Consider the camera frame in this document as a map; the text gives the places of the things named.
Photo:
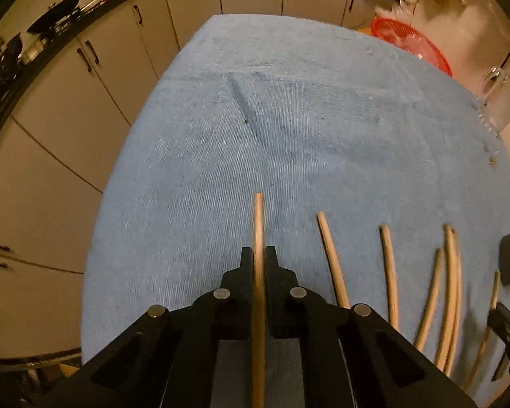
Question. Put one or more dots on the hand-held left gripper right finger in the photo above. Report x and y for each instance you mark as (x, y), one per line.
(271, 263)

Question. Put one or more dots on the beige base kitchen cabinets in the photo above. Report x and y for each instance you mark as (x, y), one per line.
(68, 136)

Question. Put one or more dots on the red plastic basket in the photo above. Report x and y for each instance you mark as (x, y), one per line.
(425, 51)

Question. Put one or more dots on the clear glass mug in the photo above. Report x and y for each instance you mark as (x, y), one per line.
(493, 78)

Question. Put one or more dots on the black kitchen countertop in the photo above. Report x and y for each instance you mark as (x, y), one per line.
(93, 16)

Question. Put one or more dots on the clear plastic bag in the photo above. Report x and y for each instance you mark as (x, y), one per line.
(401, 38)

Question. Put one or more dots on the dark pot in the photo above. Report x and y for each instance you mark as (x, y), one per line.
(4, 57)

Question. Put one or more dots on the blue table cloth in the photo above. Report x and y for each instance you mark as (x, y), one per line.
(280, 136)

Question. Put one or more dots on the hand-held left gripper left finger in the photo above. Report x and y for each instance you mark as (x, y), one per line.
(247, 263)

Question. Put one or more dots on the black frying pan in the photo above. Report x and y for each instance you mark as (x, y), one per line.
(53, 19)

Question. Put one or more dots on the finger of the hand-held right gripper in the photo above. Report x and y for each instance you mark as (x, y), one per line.
(503, 325)

